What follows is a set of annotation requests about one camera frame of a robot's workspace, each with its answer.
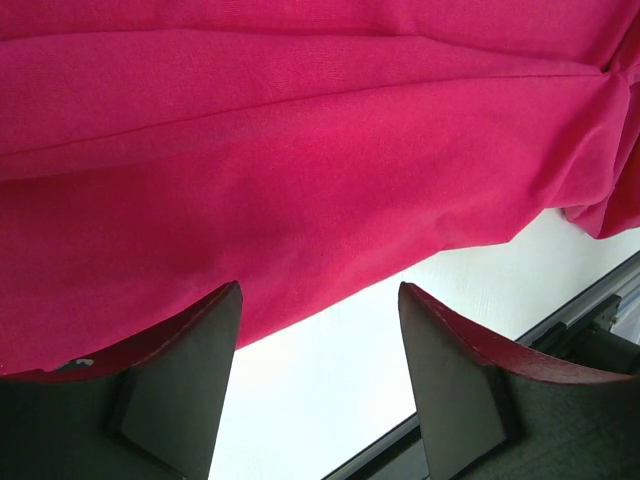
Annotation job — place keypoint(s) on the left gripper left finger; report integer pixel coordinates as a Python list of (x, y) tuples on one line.
[(148, 407)]

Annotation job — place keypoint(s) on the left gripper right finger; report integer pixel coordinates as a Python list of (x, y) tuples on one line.
[(480, 400)]

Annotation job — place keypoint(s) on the pink t shirt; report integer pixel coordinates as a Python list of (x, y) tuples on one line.
[(152, 151)]

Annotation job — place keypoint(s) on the aluminium frame rail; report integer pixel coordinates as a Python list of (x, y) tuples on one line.
[(575, 325)]

